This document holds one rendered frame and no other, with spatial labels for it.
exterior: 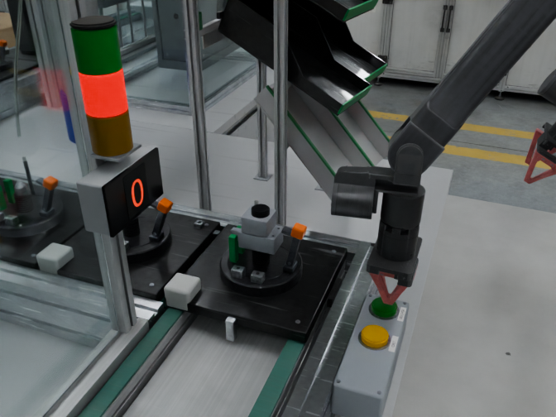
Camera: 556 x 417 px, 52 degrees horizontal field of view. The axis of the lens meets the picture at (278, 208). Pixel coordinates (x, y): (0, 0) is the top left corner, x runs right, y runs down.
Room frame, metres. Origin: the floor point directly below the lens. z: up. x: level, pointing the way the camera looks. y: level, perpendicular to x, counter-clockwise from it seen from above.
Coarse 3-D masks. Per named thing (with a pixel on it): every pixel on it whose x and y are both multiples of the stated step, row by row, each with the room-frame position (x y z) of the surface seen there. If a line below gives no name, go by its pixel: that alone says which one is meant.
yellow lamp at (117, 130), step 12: (96, 120) 0.63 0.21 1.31; (108, 120) 0.63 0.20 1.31; (120, 120) 0.64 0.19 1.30; (96, 132) 0.63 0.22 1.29; (108, 132) 0.63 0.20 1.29; (120, 132) 0.63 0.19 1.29; (96, 144) 0.63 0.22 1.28; (108, 144) 0.63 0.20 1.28; (120, 144) 0.63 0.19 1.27; (132, 144) 0.65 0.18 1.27
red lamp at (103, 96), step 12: (120, 72) 0.65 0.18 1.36; (84, 84) 0.63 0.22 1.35; (96, 84) 0.63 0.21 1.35; (108, 84) 0.63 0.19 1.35; (120, 84) 0.64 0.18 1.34; (84, 96) 0.63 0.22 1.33; (96, 96) 0.63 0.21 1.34; (108, 96) 0.63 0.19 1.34; (120, 96) 0.64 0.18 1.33; (84, 108) 0.64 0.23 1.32; (96, 108) 0.63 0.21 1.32; (108, 108) 0.63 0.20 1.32; (120, 108) 0.64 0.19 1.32
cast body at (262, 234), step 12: (264, 204) 0.80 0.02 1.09; (252, 216) 0.78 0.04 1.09; (264, 216) 0.77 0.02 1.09; (240, 228) 0.80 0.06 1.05; (252, 228) 0.77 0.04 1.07; (264, 228) 0.76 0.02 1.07; (276, 228) 0.79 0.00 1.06; (240, 240) 0.78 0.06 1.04; (252, 240) 0.77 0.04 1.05; (264, 240) 0.76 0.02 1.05; (276, 240) 0.77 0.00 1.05; (264, 252) 0.76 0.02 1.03
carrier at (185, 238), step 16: (128, 224) 0.86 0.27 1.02; (144, 224) 0.91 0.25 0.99; (176, 224) 0.94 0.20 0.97; (192, 224) 0.94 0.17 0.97; (208, 224) 0.94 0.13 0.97; (128, 240) 0.85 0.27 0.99; (144, 240) 0.85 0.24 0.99; (160, 240) 0.85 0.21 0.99; (176, 240) 0.88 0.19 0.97; (192, 240) 0.88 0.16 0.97; (208, 240) 0.90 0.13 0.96; (128, 256) 0.81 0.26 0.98; (144, 256) 0.82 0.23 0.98; (160, 256) 0.83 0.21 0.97; (176, 256) 0.83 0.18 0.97; (192, 256) 0.84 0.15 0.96; (144, 272) 0.78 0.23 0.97; (160, 272) 0.78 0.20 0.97; (176, 272) 0.79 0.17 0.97; (144, 288) 0.74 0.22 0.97; (160, 288) 0.74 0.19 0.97
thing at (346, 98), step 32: (256, 0) 1.16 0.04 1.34; (288, 0) 1.15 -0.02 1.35; (224, 32) 1.07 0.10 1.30; (256, 32) 1.04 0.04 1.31; (288, 32) 1.15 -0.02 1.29; (320, 32) 1.11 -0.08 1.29; (288, 64) 1.00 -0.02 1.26; (320, 64) 1.10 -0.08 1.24; (320, 96) 0.97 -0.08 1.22; (352, 96) 1.03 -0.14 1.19
